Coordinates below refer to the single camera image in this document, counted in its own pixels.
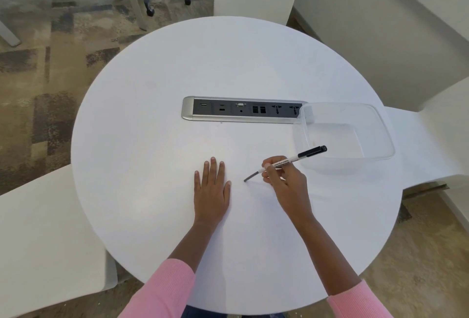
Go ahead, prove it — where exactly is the person's left hand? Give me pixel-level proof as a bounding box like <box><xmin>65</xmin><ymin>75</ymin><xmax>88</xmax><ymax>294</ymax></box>
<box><xmin>193</xmin><ymin>157</ymin><xmax>232</xmax><ymax>227</ymax></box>

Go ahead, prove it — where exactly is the person's right hand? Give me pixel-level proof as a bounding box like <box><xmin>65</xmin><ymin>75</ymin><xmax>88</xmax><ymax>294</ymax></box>
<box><xmin>261</xmin><ymin>155</ymin><xmax>314</xmax><ymax>221</ymax></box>

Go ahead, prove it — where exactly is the white marker with black cap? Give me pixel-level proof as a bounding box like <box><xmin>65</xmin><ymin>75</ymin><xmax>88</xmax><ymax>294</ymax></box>
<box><xmin>256</xmin><ymin>145</ymin><xmax>327</xmax><ymax>175</ymax></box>

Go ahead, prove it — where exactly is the person's right forearm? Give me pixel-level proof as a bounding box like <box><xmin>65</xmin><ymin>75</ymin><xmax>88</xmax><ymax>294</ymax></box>
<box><xmin>295</xmin><ymin>215</ymin><xmax>395</xmax><ymax>318</ymax></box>

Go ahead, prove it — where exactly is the person's left forearm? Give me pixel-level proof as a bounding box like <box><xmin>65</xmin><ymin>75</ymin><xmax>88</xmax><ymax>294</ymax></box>
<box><xmin>117</xmin><ymin>220</ymin><xmax>217</xmax><ymax>318</ymax></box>

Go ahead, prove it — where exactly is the clear plastic container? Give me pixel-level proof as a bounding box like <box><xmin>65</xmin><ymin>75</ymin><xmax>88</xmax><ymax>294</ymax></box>
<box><xmin>292</xmin><ymin>102</ymin><xmax>396</xmax><ymax>174</ymax></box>

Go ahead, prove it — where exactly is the silver table socket panel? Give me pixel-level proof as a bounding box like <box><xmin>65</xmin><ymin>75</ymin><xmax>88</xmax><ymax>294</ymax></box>
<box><xmin>181</xmin><ymin>96</ymin><xmax>308</xmax><ymax>124</ymax></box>

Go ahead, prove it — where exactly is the grey desk leg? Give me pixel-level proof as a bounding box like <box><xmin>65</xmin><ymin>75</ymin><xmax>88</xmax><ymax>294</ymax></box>
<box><xmin>0</xmin><ymin>19</ymin><xmax>22</xmax><ymax>47</ymax></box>

